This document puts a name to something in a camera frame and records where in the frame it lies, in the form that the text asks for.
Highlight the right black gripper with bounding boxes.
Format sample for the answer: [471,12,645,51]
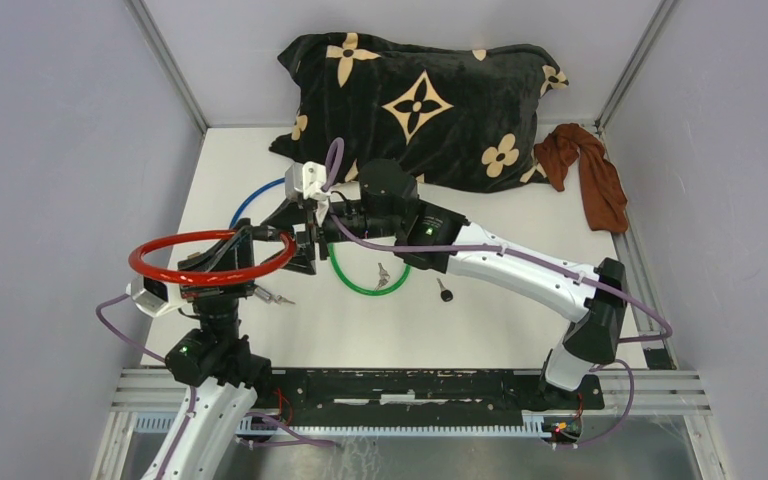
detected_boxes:
[261,196,400,276]

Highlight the red cable lock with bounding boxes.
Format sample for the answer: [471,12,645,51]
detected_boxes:
[128,225,297,287]

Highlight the black floral pillow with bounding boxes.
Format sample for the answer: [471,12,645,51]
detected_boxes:
[270,32,569,193]

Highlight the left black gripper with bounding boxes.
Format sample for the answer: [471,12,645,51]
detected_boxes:
[179,217,256,346]

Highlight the blue cable lock keys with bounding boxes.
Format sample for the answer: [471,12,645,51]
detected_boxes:
[254,286,295,305]

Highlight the brown cloth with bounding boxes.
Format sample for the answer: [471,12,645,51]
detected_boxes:
[534,123,629,234]

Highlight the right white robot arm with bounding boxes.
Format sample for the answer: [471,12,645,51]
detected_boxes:
[263,159,628,408]

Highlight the black padlock key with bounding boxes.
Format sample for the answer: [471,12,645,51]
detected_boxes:
[436,278,454,302]

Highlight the green cable lock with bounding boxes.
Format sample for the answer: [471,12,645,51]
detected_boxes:
[328,244,413,298]

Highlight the purple cable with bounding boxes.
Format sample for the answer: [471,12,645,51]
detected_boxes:
[320,137,674,346]
[95,294,200,480]

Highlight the blue cable lock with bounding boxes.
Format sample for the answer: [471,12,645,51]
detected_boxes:
[228,177,287,229]

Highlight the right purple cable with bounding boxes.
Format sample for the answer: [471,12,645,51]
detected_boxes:
[320,137,674,346]

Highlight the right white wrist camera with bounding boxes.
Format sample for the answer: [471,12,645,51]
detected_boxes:
[284,162,330,225]

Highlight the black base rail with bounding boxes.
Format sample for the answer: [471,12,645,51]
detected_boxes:
[253,368,605,437]

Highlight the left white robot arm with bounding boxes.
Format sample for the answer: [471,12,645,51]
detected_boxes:
[126,223,296,479]

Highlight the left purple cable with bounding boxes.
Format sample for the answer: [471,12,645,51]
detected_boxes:
[95,294,200,480]

